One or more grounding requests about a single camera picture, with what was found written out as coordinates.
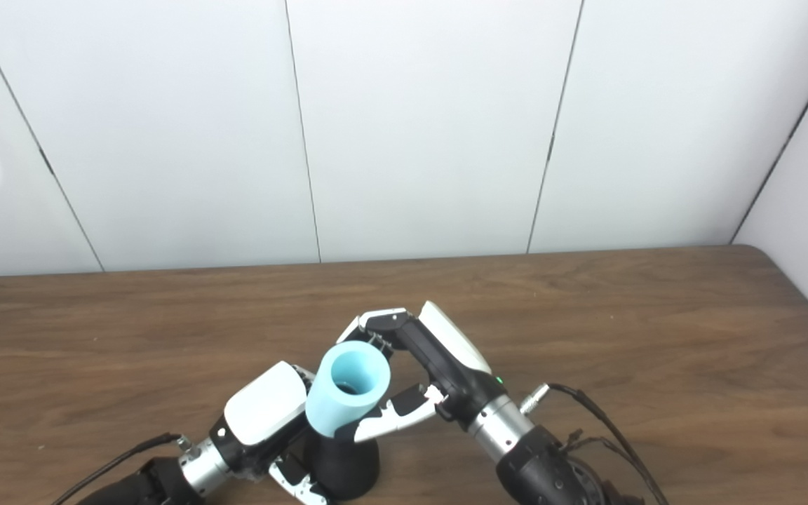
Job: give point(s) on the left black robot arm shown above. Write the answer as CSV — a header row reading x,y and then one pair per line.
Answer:
x,y
165,477

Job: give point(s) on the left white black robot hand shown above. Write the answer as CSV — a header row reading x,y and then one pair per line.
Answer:
x,y
264,407

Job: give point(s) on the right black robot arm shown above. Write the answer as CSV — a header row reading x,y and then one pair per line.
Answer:
x,y
537,456

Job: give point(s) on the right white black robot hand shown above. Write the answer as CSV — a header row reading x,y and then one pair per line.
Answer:
x,y
446,365

